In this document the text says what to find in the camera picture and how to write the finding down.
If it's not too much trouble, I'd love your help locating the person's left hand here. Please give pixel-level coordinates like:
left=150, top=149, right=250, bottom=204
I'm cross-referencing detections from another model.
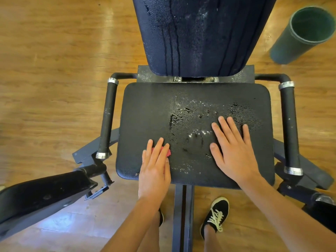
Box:
left=138, top=137, right=172, bottom=205

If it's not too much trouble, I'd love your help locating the person's right hand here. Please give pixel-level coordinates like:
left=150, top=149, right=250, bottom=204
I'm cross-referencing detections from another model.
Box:
left=209, top=116, right=261, bottom=187

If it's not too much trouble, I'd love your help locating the person's right forearm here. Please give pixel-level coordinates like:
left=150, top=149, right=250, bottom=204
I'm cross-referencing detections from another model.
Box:
left=239, top=173, right=336, bottom=252

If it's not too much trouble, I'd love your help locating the person's left forearm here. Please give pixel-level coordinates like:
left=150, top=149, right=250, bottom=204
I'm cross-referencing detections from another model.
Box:
left=100, top=197, right=166, bottom=252

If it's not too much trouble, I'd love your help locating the person's left leg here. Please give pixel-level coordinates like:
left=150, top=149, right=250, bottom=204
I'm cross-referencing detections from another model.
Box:
left=139, top=220, right=161, bottom=252

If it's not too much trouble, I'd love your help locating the person's leg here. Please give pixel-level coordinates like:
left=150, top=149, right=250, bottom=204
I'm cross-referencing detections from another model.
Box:
left=204, top=228, right=224, bottom=252
left=139, top=220, right=161, bottom=252

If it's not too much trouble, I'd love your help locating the person's right black shoe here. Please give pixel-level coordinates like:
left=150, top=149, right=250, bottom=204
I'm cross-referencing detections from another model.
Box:
left=200, top=196, right=230, bottom=240

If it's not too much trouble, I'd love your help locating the person's right leg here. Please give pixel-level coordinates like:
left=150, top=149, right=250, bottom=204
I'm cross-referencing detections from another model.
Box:
left=204, top=228, right=224, bottom=252

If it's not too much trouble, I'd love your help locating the dark green plastic bucket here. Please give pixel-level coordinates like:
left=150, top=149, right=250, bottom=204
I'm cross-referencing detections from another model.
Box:
left=269, top=6, right=336, bottom=65

